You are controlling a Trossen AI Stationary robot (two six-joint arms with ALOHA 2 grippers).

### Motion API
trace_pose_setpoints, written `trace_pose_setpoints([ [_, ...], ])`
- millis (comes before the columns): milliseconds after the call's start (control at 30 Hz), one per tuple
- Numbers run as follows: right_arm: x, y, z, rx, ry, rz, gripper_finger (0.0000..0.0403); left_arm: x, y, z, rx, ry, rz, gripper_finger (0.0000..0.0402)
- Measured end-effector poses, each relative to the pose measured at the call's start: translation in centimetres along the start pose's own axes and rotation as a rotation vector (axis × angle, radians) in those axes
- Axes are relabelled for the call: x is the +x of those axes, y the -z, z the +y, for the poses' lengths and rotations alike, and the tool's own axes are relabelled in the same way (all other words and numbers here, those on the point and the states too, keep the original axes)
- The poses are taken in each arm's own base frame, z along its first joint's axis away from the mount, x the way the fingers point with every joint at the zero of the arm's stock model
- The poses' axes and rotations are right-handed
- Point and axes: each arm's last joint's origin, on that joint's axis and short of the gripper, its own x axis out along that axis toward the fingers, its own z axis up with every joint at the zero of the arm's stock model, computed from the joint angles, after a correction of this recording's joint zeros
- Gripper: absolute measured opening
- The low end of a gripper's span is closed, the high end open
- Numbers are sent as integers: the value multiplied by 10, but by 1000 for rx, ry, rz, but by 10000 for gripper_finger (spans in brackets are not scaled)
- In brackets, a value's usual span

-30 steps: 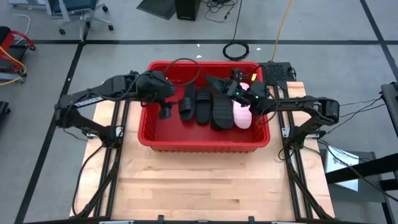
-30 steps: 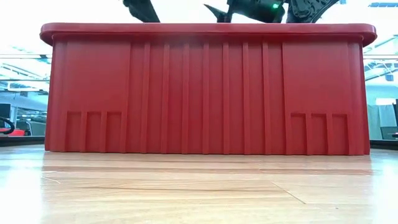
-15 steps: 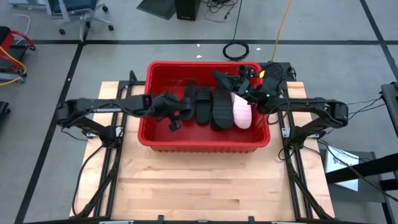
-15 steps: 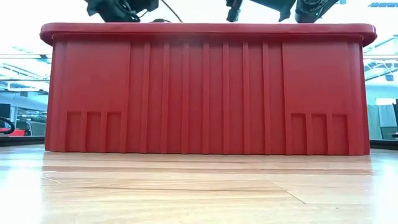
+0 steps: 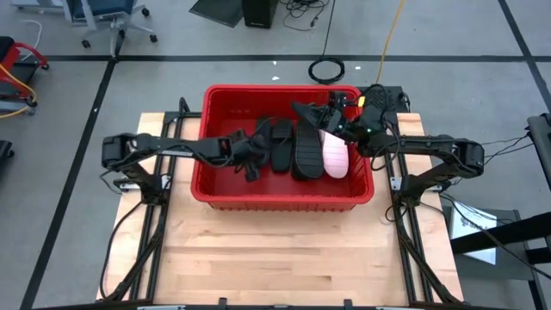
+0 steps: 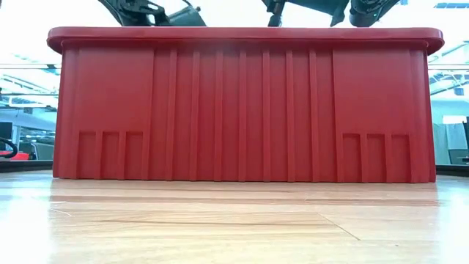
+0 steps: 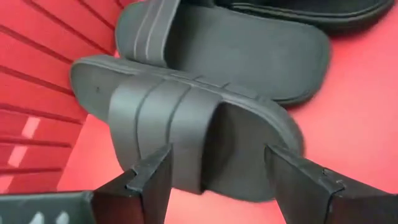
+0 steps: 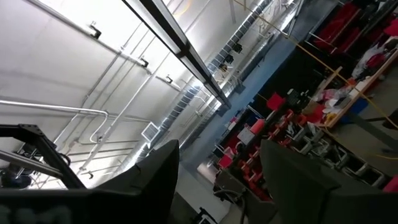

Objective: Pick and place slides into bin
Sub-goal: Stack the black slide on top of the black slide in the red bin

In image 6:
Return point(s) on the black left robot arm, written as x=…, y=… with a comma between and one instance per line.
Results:
x=128, y=12

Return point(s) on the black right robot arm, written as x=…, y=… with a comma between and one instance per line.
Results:
x=373, y=12

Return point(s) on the red plastic bin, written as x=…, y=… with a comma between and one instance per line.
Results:
x=234, y=110

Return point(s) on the ceiling light panel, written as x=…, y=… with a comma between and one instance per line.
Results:
x=452, y=5

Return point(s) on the dark grey chair back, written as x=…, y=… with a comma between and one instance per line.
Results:
x=458, y=155

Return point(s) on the black monitor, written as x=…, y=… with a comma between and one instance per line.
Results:
x=5, y=130

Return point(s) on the red and black cart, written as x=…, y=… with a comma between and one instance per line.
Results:
x=20, y=155

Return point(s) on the black padded post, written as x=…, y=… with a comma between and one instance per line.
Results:
x=466, y=132

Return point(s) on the black aluminium table frame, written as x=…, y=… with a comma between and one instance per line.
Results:
x=25, y=166

